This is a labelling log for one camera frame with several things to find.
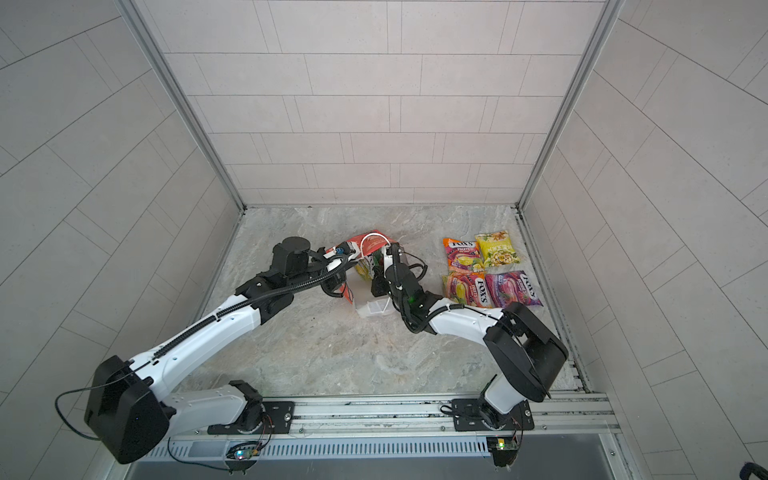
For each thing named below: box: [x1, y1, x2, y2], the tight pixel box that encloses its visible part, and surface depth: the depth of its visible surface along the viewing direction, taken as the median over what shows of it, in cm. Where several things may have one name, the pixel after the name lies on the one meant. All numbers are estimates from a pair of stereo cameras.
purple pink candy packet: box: [485, 271, 544, 309], surface depth 93 cm
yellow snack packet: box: [472, 230, 520, 269], surface depth 101 cm
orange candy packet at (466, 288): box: [442, 272, 491, 308], surface depth 93 cm
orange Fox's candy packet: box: [442, 238, 481, 273], surface depth 101 cm
